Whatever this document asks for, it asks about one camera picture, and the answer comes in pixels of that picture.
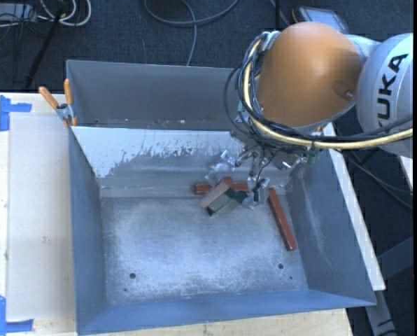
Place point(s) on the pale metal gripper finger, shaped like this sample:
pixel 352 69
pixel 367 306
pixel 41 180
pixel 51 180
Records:
pixel 256 196
pixel 226 159

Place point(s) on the dark green flat block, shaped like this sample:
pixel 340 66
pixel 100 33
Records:
pixel 226 203

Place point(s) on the red-brown flat block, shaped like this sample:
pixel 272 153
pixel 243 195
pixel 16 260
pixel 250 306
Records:
pixel 202 188
pixel 217 191
pixel 282 222

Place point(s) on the grey metal bin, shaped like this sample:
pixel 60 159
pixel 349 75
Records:
pixel 194 250

